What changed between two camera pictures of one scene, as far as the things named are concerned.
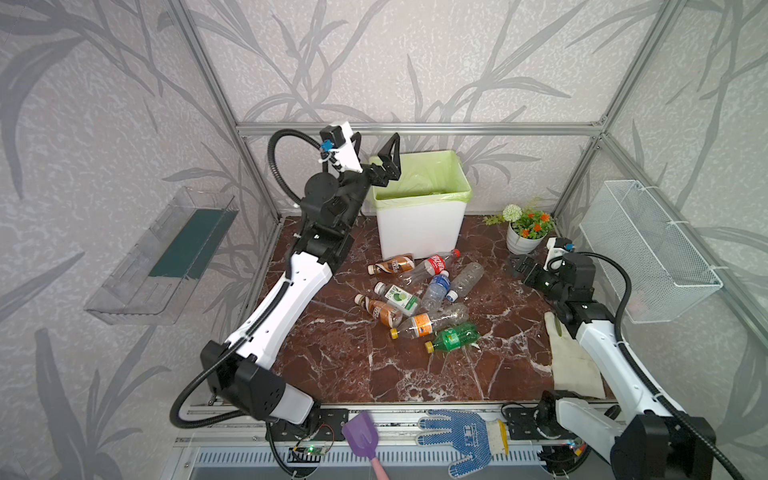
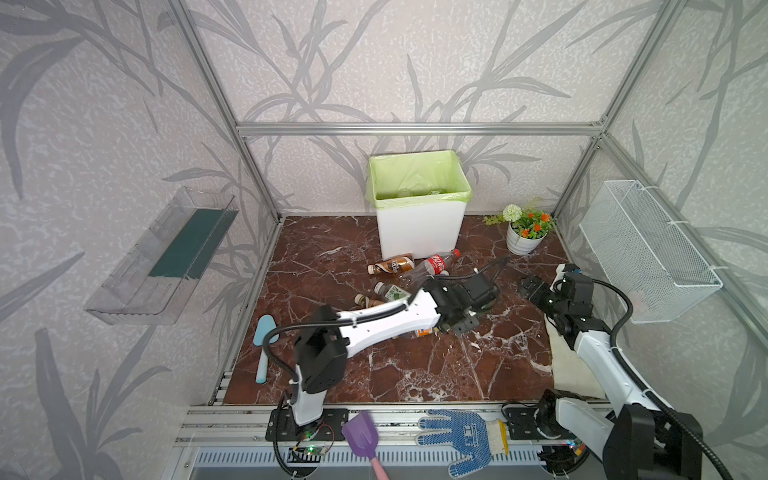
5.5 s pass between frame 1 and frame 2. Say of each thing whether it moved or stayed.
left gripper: moved
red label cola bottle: stayed
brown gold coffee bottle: stayed
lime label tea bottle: stayed
